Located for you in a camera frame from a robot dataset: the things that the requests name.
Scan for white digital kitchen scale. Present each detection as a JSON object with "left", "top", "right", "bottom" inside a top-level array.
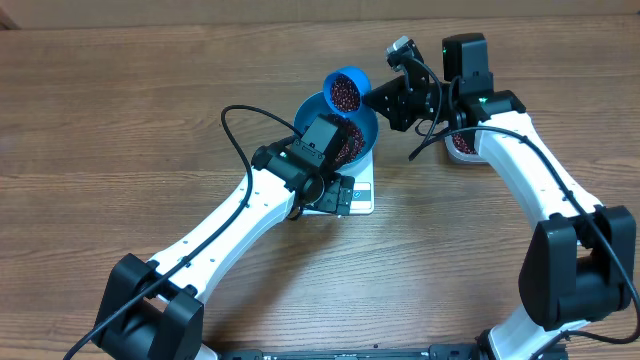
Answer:
[{"left": 303, "top": 152, "right": 375, "bottom": 216}]

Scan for blue plastic measuring scoop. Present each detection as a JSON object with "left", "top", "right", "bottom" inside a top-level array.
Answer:
[{"left": 323, "top": 66, "right": 371, "bottom": 118}]

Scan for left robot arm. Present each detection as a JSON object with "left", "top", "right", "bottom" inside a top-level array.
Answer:
[{"left": 89, "top": 140, "right": 356, "bottom": 359}]

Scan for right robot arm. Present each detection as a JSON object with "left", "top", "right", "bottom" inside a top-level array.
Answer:
[{"left": 363, "top": 33, "right": 639, "bottom": 359}]

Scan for blue bowl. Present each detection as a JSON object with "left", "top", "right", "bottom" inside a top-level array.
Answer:
[{"left": 294, "top": 92, "right": 379, "bottom": 171}]

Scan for clear plastic container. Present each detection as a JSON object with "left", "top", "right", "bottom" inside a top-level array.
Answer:
[{"left": 444, "top": 134, "right": 486, "bottom": 165}]

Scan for red beans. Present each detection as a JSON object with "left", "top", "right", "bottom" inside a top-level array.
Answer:
[{"left": 324, "top": 73, "right": 453, "bottom": 165}]

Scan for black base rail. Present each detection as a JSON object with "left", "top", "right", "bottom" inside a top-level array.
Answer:
[{"left": 216, "top": 344, "right": 490, "bottom": 360}]

